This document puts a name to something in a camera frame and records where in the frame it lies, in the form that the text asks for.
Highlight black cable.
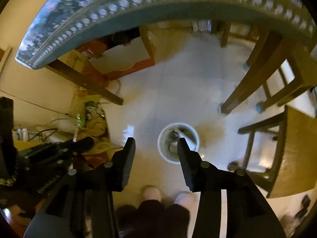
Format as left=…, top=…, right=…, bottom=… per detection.
left=27, top=128, right=59, bottom=142

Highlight person's right slipper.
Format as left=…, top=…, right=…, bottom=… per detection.
left=174, top=191, right=196, bottom=206

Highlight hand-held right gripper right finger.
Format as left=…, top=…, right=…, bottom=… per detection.
left=177, top=137, right=288, bottom=238

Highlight white plastic bucket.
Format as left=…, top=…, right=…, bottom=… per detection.
left=158, top=122, right=200, bottom=165

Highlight green printed packet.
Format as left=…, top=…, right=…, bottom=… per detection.
left=76, top=101, right=105, bottom=130

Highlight person's slipper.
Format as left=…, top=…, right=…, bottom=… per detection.
left=143, top=185, right=162, bottom=201
left=174, top=191, right=196, bottom=206

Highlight orange cardboard box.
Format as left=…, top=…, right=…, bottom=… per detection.
left=74, top=27, right=156, bottom=81

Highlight wooden stool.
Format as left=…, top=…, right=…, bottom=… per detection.
left=237, top=105, right=317, bottom=199

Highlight person's legs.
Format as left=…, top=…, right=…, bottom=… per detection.
left=116, top=199, right=192, bottom=238

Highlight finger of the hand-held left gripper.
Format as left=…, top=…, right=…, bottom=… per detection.
left=32, top=137, right=95, bottom=169
left=19, top=140, right=78, bottom=159

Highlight dark floral tablecloth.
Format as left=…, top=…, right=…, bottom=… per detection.
left=15, top=0, right=314, bottom=70

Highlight wrappers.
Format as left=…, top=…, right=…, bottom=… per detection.
left=167, top=128, right=184, bottom=152

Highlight person's left slipper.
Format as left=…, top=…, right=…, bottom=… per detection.
left=143, top=185, right=162, bottom=201

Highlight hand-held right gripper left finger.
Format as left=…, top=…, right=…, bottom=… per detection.
left=23, top=137, right=136, bottom=238

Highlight wooden chair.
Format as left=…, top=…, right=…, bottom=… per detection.
left=244, top=25, right=317, bottom=114

